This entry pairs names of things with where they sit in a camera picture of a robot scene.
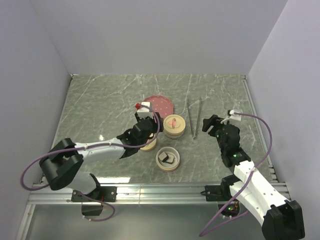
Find sushi piece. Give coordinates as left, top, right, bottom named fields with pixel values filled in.
left=166, top=154, right=176, bottom=165
left=158, top=152, right=169, bottom=163

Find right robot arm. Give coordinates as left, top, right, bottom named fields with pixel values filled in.
left=201, top=110, right=305, bottom=240

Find cream lid with pink knob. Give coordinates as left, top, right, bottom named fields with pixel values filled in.
left=163, top=114, right=186, bottom=130

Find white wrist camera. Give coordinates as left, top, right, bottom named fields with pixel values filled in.
left=227, top=109, right=242, bottom=122
left=135, top=101, right=154, bottom=119

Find metal tongs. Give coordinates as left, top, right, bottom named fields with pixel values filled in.
left=186, top=96, right=203, bottom=140

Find steel lunch box tier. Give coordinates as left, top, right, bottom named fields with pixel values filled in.
left=163, top=128, right=185, bottom=139

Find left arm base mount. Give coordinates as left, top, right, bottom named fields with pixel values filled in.
left=71, top=186, right=117, bottom=203

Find cream lid with barcode label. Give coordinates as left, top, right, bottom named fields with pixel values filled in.
left=140, top=139, right=157, bottom=152

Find cream lunch box tier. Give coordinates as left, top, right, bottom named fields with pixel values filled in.
left=155, top=146, right=181, bottom=172

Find pink dotted plate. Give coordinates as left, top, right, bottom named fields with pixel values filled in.
left=143, top=95, right=174, bottom=119

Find sushi piece back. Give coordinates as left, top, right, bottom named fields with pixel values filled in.
left=158, top=152, right=169, bottom=163

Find sushi piece front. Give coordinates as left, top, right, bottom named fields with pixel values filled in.
left=166, top=154, right=176, bottom=165

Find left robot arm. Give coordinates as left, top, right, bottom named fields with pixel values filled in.
left=39, top=112, right=163, bottom=201

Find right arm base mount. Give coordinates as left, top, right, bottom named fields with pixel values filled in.
left=200, top=185, right=232, bottom=202

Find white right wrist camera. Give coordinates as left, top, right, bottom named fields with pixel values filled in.
left=227, top=109, right=242, bottom=122

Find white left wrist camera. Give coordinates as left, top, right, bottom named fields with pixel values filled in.
left=135, top=101, right=154, bottom=119

